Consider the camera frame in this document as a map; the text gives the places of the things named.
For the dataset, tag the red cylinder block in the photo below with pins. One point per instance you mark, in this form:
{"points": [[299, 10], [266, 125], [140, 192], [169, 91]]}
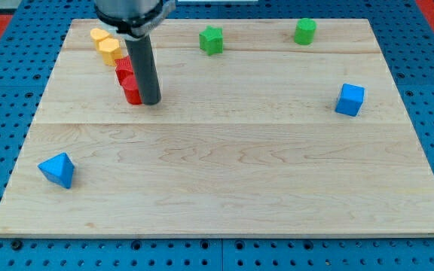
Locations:
{"points": [[131, 90]]}

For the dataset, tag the red star block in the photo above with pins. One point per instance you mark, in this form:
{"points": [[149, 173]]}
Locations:
{"points": [[123, 68]]}

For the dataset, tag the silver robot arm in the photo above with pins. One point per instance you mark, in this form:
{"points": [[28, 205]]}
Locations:
{"points": [[134, 19]]}

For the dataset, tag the light wooden board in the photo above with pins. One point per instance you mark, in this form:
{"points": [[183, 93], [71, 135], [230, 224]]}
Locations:
{"points": [[243, 144]]}

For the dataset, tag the green star block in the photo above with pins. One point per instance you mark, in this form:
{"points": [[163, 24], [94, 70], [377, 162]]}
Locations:
{"points": [[211, 40]]}

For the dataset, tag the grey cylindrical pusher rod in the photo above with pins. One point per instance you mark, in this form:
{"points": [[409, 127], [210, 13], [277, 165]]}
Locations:
{"points": [[144, 68]]}

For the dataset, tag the green cylinder block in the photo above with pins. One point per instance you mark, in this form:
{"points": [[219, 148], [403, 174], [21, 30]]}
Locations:
{"points": [[304, 31]]}

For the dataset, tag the yellow hexagon block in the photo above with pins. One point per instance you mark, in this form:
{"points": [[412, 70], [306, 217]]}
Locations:
{"points": [[110, 51]]}

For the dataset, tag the blue cube block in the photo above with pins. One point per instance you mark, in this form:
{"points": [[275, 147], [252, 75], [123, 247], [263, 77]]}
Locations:
{"points": [[350, 100]]}

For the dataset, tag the yellow heart block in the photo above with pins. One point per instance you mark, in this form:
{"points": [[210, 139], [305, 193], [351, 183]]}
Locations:
{"points": [[97, 35]]}

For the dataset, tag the blue triangular block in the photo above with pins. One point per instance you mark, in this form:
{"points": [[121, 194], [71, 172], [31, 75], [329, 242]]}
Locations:
{"points": [[58, 169]]}

